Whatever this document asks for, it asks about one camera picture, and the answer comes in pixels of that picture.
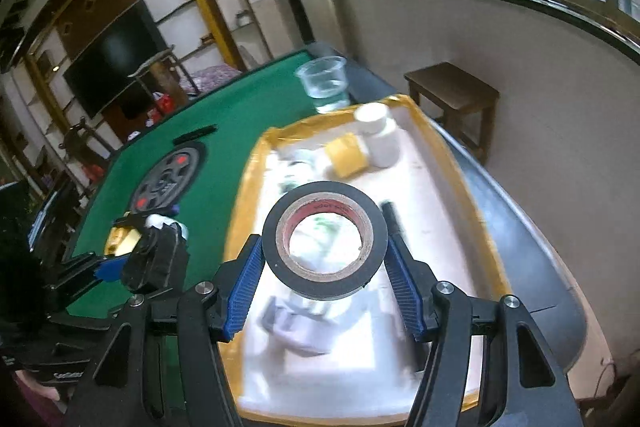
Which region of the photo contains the yellow round jar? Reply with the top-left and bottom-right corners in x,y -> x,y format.
323,132 -> 369,179

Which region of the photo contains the person left hand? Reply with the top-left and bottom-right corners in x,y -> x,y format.
14,369 -> 64,405

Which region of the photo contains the small white pill bottle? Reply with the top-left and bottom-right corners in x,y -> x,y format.
354,102 -> 400,168

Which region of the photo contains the black electrical tape roll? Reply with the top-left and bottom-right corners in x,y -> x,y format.
262,181 -> 388,301

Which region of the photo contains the crumpled yellow paper bag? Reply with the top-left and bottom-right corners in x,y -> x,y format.
104,227 -> 142,257

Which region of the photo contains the black television screen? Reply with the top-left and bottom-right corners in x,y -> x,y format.
64,0 -> 167,118

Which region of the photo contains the purple capped black marker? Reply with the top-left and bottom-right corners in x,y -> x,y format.
165,205 -> 180,217

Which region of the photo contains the white USB charger block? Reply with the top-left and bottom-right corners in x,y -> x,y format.
259,294 -> 352,357

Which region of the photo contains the black plastic fan-shaped part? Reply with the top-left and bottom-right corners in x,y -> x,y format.
120,223 -> 189,295

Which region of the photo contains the white bottle red text label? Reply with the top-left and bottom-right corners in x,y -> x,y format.
144,213 -> 189,241

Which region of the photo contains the wooden chair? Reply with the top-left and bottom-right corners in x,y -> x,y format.
58,117 -> 115,170
129,46 -> 201,113

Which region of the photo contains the yellow taped white tray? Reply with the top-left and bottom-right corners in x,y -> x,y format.
222,95 -> 510,426

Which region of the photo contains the clear plastic water cup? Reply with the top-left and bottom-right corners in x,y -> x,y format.
295,55 -> 350,114

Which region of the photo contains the round mahjong table control panel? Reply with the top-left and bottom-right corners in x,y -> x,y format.
127,141 -> 207,213

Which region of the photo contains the wooden chair centre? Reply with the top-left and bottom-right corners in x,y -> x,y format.
129,46 -> 201,113

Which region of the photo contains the red plastic bag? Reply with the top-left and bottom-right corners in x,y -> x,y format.
153,92 -> 176,115

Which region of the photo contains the wooden chair left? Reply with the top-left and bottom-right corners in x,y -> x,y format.
58,117 -> 115,170

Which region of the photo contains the white bottle green plant label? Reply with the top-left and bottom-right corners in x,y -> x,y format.
279,150 -> 323,194

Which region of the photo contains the dark wooden stool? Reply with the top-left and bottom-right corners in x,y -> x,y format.
404,62 -> 500,165

